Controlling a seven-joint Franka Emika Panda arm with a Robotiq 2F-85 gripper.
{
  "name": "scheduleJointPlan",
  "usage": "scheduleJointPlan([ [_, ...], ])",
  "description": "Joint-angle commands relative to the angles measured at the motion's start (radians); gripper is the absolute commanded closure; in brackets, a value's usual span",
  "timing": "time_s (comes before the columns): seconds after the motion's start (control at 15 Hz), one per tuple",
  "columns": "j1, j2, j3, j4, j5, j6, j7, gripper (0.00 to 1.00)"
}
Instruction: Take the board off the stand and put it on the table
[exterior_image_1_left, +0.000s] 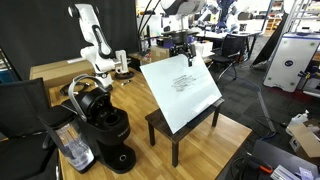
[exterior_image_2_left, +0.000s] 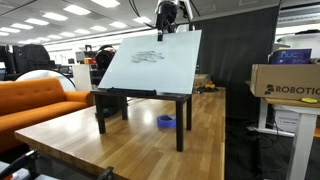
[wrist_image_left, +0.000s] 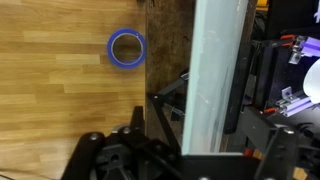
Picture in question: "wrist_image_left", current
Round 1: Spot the blue tape roll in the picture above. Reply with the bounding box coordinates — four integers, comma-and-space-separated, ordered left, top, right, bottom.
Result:
106, 27, 148, 70

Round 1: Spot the white glass board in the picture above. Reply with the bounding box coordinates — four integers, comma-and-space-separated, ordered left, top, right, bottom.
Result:
181, 0, 250, 156

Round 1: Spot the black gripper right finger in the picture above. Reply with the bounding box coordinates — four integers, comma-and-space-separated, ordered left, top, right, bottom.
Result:
239, 106, 301, 180

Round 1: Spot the silver aluminium profile bracket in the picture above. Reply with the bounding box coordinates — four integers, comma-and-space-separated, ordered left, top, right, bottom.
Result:
275, 86, 316, 118
289, 35, 320, 65

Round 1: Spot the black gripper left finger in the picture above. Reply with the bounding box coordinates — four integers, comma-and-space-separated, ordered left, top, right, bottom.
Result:
61, 105, 158, 180

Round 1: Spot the orange sheet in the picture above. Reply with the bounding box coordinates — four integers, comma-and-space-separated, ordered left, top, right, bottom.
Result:
256, 0, 270, 11

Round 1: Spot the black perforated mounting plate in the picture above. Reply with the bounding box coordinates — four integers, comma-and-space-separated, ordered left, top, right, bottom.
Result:
263, 39, 320, 116

